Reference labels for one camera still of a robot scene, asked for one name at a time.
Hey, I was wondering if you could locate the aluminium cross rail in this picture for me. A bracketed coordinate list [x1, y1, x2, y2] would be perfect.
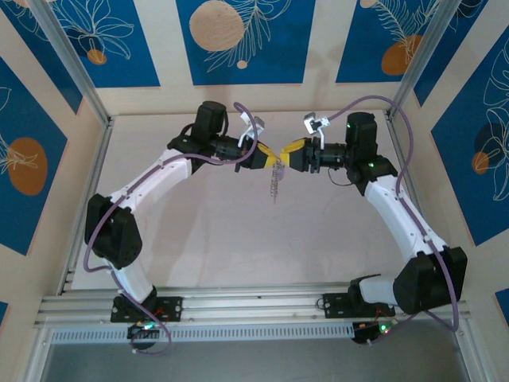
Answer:
[33, 283, 472, 329]

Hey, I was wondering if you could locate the black controller board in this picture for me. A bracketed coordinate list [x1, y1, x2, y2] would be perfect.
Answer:
[352, 320, 398, 345]
[126, 321, 163, 341]

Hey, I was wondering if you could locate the thin black cable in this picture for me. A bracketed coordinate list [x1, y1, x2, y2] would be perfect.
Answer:
[328, 166, 354, 187]

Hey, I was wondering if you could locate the aluminium corner post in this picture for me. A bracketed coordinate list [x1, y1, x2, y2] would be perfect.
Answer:
[386, 0, 459, 120]
[29, 0, 115, 127]

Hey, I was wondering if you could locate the grey metal sheet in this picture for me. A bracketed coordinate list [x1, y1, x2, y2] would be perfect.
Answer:
[39, 320, 468, 382]

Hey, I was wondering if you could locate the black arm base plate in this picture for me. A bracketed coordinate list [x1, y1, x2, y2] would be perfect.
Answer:
[322, 292, 397, 320]
[110, 294, 185, 324]

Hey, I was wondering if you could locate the purple cable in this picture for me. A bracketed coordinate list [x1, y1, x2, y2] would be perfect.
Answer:
[82, 101, 258, 357]
[328, 95, 460, 346]

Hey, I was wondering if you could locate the grey slotted cable duct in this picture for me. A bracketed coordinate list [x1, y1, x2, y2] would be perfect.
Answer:
[49, 322, 356, 344]

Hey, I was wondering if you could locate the aluminium side rail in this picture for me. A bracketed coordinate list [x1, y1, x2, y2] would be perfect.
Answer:
[383, 111, 449, 287]
[57, 117, 116, 296]

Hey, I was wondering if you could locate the aluminium frame bar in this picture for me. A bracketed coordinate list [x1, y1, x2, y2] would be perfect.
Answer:
[21, 328, 52, 382]
[451, 318, 492, 382]

